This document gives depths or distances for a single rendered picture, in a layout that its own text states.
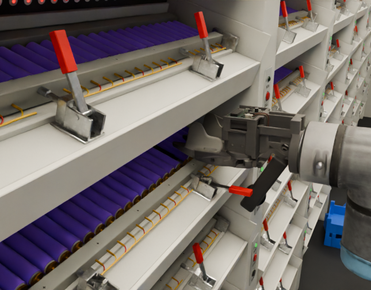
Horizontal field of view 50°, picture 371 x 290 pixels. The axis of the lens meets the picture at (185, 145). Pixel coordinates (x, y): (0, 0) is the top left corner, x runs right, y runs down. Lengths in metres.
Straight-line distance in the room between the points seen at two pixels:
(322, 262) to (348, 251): 1.49
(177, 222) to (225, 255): 0.27
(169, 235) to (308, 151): 0.22
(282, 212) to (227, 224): 0.52
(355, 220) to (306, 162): 0.11
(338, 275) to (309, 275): 0.13
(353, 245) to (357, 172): 0.12
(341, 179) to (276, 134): 0.11
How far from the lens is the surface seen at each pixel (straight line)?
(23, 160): 0.33
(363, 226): 0.61
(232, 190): 0.62
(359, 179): 0.58
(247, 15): 0.75
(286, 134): 0.60
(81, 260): 0.47
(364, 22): 2.82
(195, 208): 0.62
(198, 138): 0.65
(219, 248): 0.84
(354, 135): 0.59
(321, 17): 1.42
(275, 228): 1.29
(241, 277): 0.96
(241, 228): 0.88
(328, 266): 2.11
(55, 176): 0.33
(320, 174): 0.59
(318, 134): 0.59
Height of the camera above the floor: 1.25
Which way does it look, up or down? 22 degrees down
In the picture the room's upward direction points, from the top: straight up
